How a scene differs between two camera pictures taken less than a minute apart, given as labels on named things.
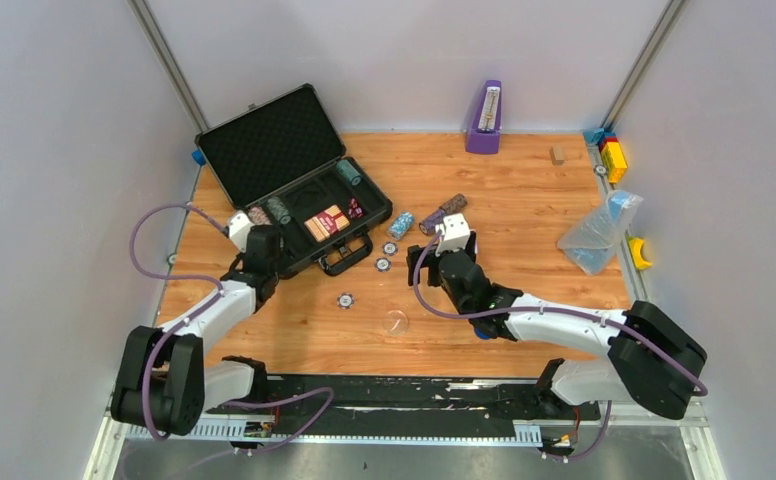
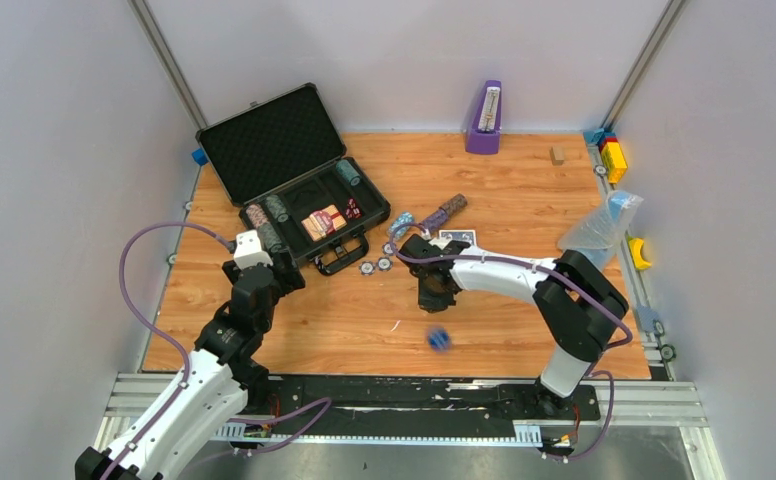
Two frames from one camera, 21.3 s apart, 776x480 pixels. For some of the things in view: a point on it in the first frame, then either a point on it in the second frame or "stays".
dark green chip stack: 348,172 stays
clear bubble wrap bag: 592,241 stays
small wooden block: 557,155 stays
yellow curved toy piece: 635,247 stays
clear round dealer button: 395,322 to 323,221
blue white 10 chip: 389,248 stays
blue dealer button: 481,335 to 439,340
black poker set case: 282,165 stays
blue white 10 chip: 346,300 to 366,268
